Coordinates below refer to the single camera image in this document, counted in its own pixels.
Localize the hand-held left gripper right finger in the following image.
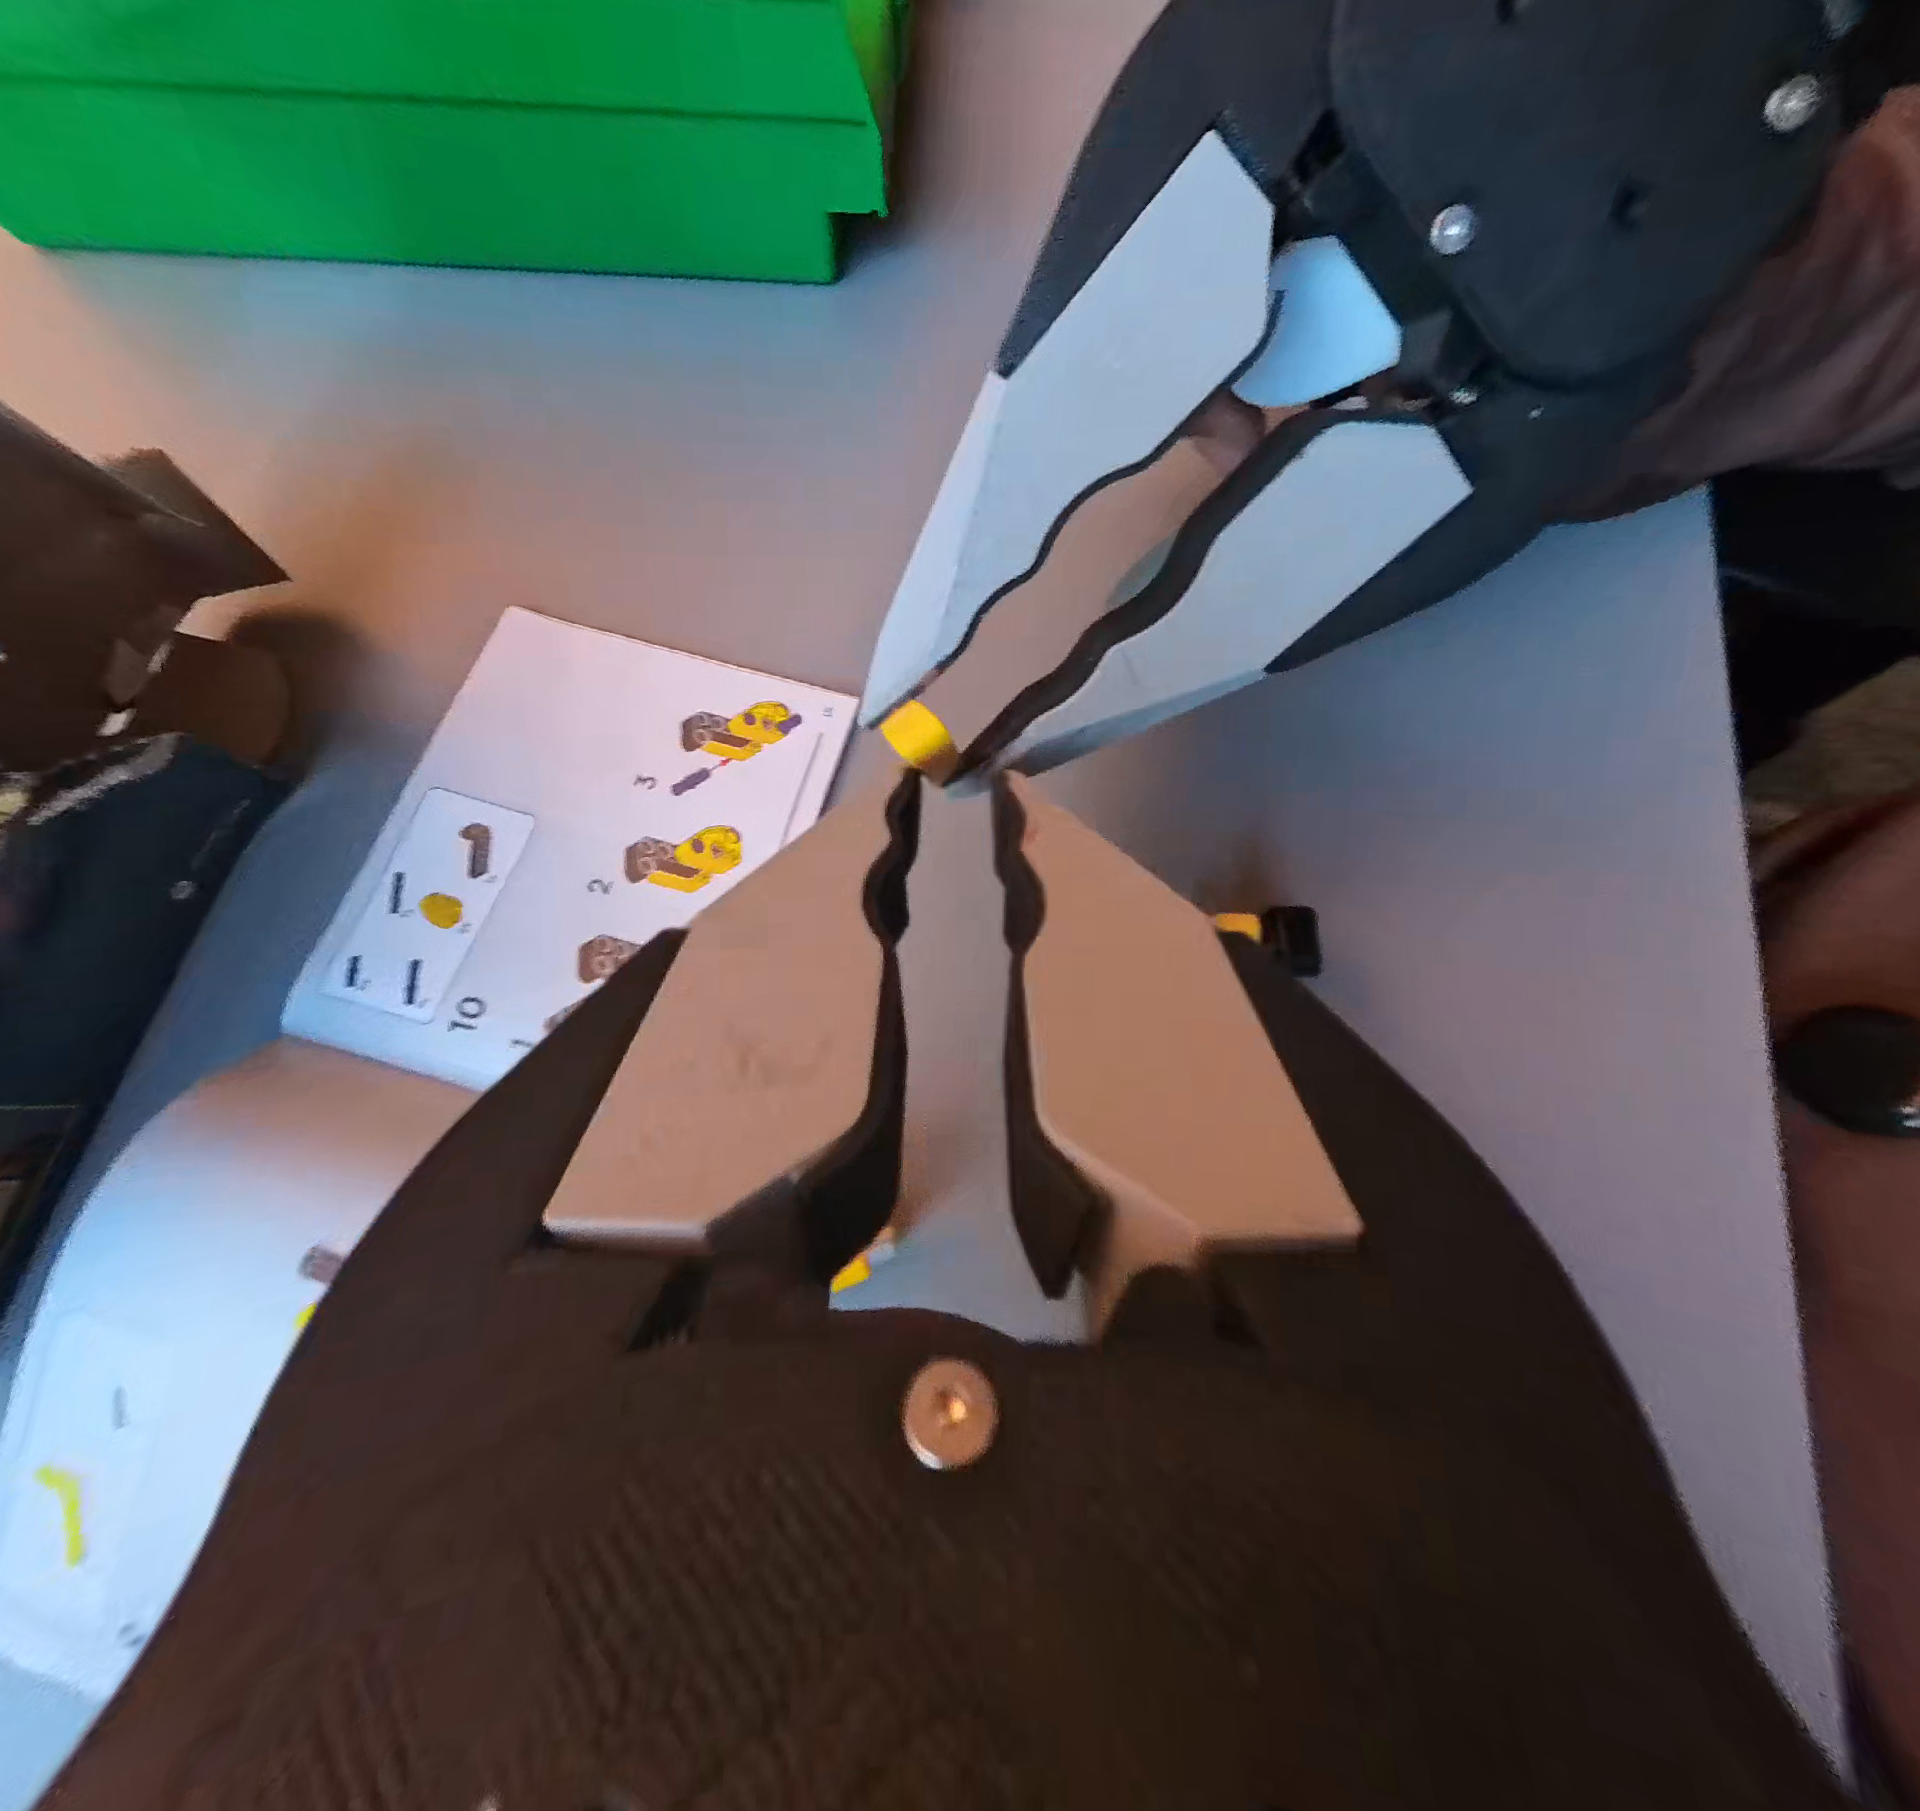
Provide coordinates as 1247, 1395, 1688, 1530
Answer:
990, 769, 1367, 1307

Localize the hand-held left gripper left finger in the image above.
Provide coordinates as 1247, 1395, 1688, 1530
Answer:
541, 767, 927, 1287

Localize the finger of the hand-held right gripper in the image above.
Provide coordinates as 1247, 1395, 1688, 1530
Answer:
864, 124, 1279, 704
959, 413, 1477, 779

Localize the yellow black lego piece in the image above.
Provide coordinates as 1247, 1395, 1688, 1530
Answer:
1213, 906, 1325, 977

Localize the lego instruction booklet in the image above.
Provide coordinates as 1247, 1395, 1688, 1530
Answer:
0, 606, 862, 1701

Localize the person's right hand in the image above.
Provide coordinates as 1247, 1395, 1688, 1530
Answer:
1186, 392, 1278, 493

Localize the black pouch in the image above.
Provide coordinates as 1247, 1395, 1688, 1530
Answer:
0, 730, 296, 1258

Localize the black round object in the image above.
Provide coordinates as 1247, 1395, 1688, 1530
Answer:
1777, 1008, 1920, 1137

